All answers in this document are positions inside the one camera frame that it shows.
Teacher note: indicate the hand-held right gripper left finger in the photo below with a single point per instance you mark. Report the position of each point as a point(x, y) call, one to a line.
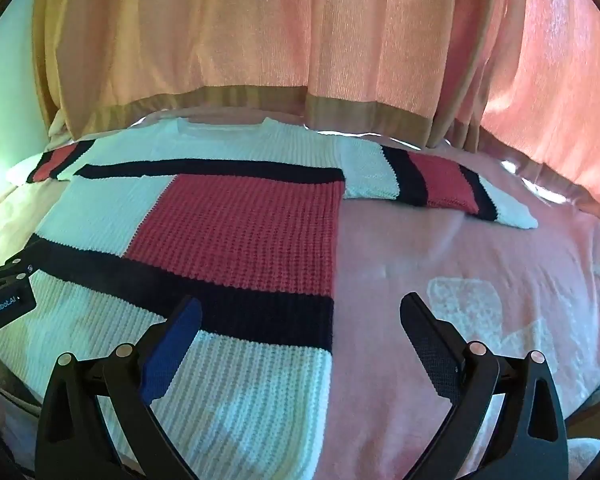
point(172, 350)

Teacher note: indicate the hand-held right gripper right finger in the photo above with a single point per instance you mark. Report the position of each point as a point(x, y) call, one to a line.
point(430, 347)

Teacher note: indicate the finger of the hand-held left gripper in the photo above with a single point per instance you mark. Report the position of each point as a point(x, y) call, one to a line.
point(15, 265)

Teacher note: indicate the white red navy knit sweater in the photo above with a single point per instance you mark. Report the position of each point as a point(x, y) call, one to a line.
point(240, 230)

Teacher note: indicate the pink blanket with white pattern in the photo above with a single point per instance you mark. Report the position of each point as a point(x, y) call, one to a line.
point(430, 260)

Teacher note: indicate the orange pink curtain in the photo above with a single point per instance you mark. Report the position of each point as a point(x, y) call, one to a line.
point(280, 30)

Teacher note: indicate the wooden bed frame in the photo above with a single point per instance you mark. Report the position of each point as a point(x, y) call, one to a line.
point(597, 407)

